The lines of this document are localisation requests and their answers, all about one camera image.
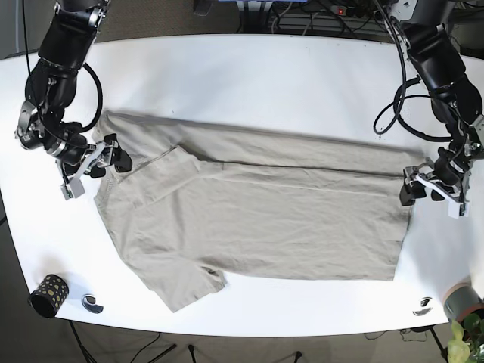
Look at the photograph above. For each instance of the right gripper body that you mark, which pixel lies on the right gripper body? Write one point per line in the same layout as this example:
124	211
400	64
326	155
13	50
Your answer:
92	163

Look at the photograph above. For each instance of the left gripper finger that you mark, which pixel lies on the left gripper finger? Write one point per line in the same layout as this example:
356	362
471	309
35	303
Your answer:
410	192

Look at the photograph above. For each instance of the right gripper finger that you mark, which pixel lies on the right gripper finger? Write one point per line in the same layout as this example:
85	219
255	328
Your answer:
121	161

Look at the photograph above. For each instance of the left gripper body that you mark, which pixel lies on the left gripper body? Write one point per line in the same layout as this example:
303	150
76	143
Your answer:
454	195

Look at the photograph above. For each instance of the beige grey T-shirt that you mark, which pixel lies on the beige grey T-shirt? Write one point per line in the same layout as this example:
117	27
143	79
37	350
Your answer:
204	200

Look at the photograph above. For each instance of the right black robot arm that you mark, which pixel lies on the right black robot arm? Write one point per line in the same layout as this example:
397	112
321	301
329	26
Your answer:
50	89

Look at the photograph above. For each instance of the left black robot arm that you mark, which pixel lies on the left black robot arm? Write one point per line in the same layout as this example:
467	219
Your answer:
419	30

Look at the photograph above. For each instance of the grey plant pot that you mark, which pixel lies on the grey plant pot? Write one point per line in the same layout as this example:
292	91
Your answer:
460	301

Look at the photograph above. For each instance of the black gold-dotted cup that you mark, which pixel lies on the black gold-dotted cup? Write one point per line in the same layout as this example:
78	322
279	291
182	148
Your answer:
49	296

